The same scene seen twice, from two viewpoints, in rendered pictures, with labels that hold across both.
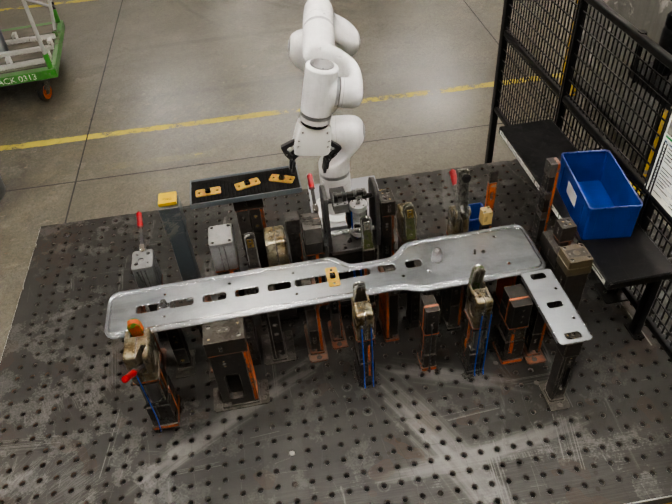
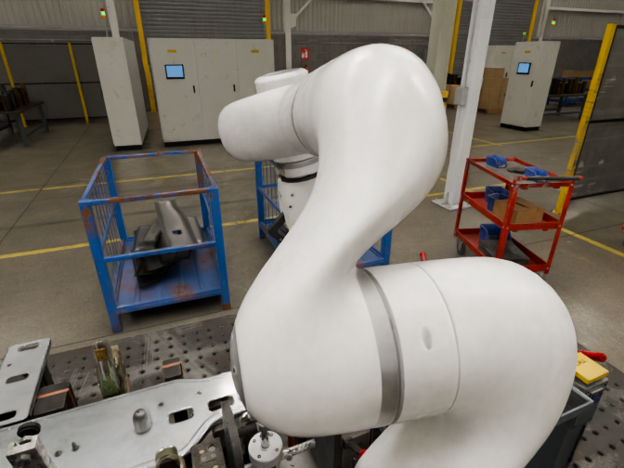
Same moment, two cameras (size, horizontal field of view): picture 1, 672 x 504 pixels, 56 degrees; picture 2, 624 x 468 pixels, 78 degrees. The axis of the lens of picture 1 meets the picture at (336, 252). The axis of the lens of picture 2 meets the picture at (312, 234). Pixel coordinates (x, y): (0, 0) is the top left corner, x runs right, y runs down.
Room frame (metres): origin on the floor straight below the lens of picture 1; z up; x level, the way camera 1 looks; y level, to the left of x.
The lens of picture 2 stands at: (2.09, -0.13, 1.72)
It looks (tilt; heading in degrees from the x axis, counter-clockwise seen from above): 25 degrees down; 164
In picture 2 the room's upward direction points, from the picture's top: straight up
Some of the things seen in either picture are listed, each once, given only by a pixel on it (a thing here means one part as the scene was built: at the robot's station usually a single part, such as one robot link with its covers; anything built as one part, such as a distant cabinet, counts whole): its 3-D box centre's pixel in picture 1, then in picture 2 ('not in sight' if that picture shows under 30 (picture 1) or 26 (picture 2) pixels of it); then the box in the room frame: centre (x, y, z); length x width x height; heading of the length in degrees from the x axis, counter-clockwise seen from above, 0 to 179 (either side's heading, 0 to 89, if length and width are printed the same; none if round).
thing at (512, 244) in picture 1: (326, 280); (300, 376); (1.40, 0.04, 1.00); 1.38 x 0.22 x 0.02; 97
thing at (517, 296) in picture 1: (511, 324); (68, 438); (1.28, -0.54, 0.84); 0.11 x 0.10 x 0.28; 7
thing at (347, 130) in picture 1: (340, 145); not in sight; (1.99, -0.05, 1.10); 0.19 x 0.12 x 0.24; 87
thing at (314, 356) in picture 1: (312, 314); not in sight; (1.39, 0.10, 0.84); 0.17 x 0.06 x 0.29; 7
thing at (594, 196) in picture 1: (595, 193); not in sight; (1.60, -0.87, 1.10); 0.30 x 0.17 x 0.13; 179
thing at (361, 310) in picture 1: (363, 341); not in sight; (1.24, -0.06, 0.87); 0.12 x 0.09 x 0.35; 7
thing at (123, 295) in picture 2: not in sight; (162, 227); (-0.92, -0.50, 0.47); 1.20 x 0.80 x 0.95; 4
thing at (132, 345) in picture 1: (153, 380); not in sight; (1.15, 0.58, 0.88); 0.15 x 0.11 x 0.36; 7
